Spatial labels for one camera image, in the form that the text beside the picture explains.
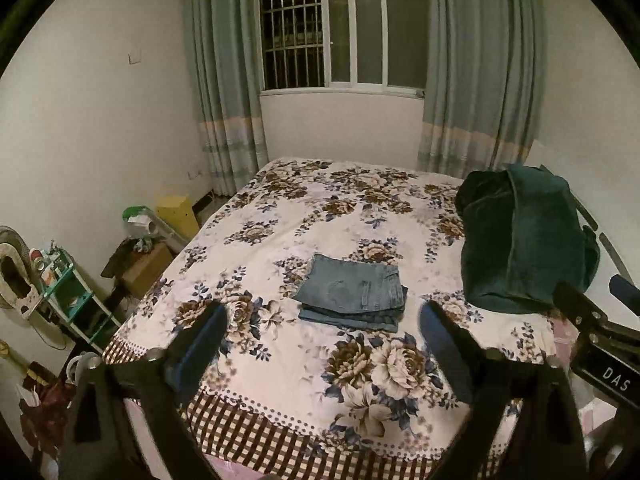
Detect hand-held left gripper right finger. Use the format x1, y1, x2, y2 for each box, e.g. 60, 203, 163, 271
419, 300, 589, 480

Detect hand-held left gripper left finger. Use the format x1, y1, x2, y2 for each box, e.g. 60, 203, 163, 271
59, 300, 231, 480

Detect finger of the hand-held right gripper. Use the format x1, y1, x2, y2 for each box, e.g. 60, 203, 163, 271
608, 275, 640, 319
552, 280, 609, 335

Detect blue jeans pants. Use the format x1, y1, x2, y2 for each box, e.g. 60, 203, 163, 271
292, 254, 409, 334

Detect dark green velvet blanket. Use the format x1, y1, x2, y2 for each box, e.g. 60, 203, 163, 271
455, 163, 601, 314

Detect brown cardboard box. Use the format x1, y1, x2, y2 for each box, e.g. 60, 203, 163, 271
122, 242, 174, 299

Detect white round appliance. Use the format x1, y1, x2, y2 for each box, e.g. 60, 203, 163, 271
64, 352, 102, 387

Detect yellow box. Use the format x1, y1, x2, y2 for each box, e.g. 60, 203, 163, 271
155, 194, 201, 239

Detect green storage shelf rack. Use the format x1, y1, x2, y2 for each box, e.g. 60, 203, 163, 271
29, 247, 122, 353

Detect green and white bag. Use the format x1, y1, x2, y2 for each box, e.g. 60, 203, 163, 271
121, 204, 162, 237

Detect dark red bag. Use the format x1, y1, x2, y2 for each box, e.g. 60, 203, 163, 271
19, 360, 77, 461

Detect bed with floral sheet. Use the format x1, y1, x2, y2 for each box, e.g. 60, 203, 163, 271
102, 157, 622, 480

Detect white electric fan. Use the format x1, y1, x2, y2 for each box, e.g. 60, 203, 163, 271
0, 226, 42, 317

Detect grey-blue striped curtain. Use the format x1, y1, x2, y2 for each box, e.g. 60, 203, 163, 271
181, 0, 269, 197
416, 0, 549, 174

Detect barred sliding window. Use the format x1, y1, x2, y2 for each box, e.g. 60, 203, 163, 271
254, 0, 432, 97

